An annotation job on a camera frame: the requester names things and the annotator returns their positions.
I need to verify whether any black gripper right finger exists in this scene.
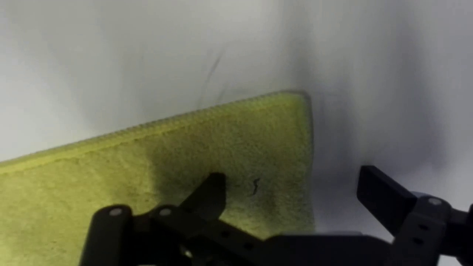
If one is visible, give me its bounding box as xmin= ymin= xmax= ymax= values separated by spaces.
xmin=356 ymin=164 xmax=473 ymax=266

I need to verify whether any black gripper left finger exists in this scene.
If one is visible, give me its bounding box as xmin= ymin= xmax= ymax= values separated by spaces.
xmin=79 ymin=171 xmax=267 ymax=266

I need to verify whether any yellow towel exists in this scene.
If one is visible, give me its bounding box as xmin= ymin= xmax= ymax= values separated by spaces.
xmin=0 ymin=88 xmax=316 ymax=266

